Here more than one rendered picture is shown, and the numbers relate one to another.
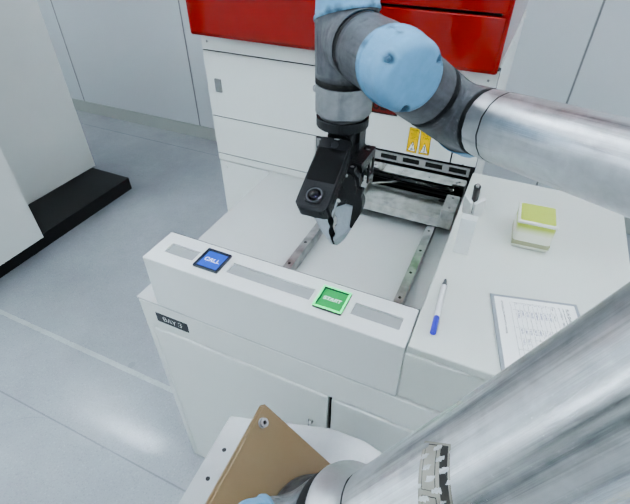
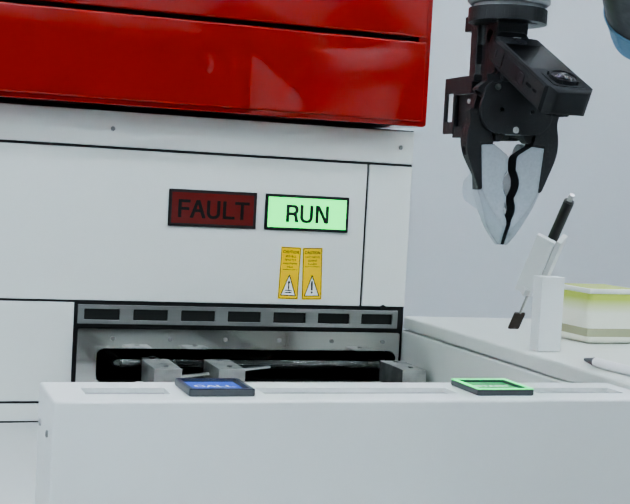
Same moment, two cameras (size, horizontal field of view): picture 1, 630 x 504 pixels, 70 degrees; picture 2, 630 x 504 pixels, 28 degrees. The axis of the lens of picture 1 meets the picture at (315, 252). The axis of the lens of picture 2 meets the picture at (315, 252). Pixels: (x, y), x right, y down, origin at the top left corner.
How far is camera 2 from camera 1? 0.97 m
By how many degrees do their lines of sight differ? 54
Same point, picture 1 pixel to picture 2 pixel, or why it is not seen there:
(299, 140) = (30, 319)
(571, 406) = not seen: outside the picture
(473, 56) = (390, 99)
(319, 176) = (544, 65)
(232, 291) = (316, 411)
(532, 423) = not seen: outside the picture
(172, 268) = (150, 405)
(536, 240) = (618, 321)
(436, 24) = (329, 52)
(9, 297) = not seen: outside the picture
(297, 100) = (32, 223)
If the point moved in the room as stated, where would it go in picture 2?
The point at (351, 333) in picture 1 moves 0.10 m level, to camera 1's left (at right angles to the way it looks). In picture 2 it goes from (572, 411) to (502, 421)
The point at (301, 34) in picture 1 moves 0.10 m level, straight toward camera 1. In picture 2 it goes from (77, 73) to (126, 70)
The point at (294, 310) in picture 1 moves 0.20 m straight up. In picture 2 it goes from (461, 402) to (475, 170)
